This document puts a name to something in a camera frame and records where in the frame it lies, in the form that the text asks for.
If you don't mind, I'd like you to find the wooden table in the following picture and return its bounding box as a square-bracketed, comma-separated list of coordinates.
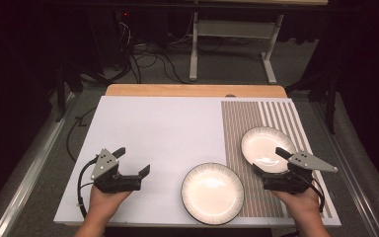
[105, 83, 288, 99]

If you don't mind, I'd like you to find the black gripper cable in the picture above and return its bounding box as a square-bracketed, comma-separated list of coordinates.
[76, 157, 100, 220]
[310, 177, 326, 213]

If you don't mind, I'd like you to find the person's right hand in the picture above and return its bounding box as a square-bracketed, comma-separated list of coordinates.
[270, 186, 324, 225]

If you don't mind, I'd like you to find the black equipment box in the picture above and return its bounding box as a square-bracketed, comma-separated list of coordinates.
[88, 9, 133, 72]

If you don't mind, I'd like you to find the aluminium floor rail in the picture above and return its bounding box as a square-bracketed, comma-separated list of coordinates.
[312, 98, 379, 237]
[0, 92, 80, 237]

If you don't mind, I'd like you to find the brown white striped mat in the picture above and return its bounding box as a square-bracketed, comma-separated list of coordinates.
[220, 100, 334, 219]

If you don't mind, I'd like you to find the white plate with dark rim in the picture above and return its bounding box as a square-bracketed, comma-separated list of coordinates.
[181, 162, 246, 226]
[240, 125, 298, 175]

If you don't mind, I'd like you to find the tangle of black floor cables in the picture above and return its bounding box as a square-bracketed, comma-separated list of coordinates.
[113, 19, 191, 85]

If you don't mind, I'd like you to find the white board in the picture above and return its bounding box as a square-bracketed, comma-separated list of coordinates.
[52, 95, 342, 228]

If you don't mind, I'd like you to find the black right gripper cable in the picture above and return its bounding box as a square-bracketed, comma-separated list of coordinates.
[310, 177, 326, 213]

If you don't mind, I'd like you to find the black floor cable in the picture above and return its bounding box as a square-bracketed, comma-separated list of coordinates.
[66, 106, 98, 163]

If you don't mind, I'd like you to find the white metal desk frame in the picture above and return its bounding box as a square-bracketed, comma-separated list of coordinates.
[189, 11, 285, 85]

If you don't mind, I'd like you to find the person's left hand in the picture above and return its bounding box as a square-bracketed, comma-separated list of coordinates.
[88, 184, 133, 216]

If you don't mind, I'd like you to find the black stand leg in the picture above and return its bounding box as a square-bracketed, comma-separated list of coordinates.
[53, 62, 83, 123]
[284, 70, 340, 135]

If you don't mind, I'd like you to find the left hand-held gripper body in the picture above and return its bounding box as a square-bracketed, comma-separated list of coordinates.
[90, 148, 143, 195]

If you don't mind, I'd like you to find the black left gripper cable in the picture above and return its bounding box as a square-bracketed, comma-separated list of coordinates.
[76, 157, 100, 220]

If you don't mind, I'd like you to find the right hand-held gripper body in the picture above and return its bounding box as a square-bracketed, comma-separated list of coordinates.
[262, 150, 340, 196]

